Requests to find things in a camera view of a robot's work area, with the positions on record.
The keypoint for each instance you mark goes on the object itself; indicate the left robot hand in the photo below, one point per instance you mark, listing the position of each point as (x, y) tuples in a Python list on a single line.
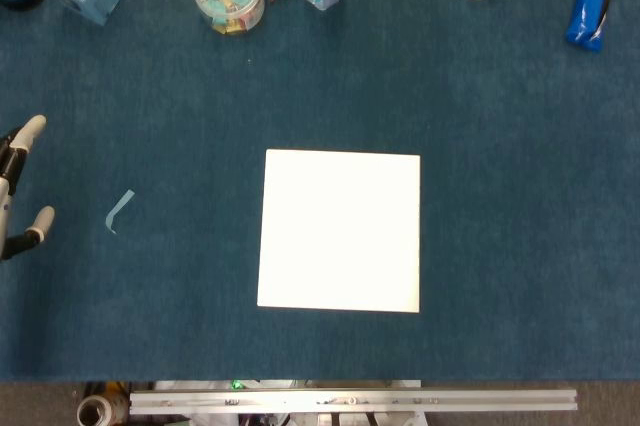
[(6, 166)]

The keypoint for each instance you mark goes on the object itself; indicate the small light blue strip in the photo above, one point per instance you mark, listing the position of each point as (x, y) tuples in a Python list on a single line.
[(121, 205)]

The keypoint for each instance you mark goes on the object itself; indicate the brown tape roll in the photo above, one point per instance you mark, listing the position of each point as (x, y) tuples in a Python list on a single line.
[(95, 411)]

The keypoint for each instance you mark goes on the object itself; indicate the white paper sheet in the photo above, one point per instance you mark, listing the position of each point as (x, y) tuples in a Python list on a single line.
[(340, 231)]

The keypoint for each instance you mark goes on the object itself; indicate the blue felt table cloth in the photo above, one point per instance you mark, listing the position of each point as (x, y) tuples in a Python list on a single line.
[(500, 196)]

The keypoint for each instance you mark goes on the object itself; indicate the blue fabric pouch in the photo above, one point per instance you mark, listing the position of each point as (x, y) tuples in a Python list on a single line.
[(585, 11)]

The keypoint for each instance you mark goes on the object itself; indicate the aluminium profile rail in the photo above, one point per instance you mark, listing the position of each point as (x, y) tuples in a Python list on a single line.
[(350, 402)]

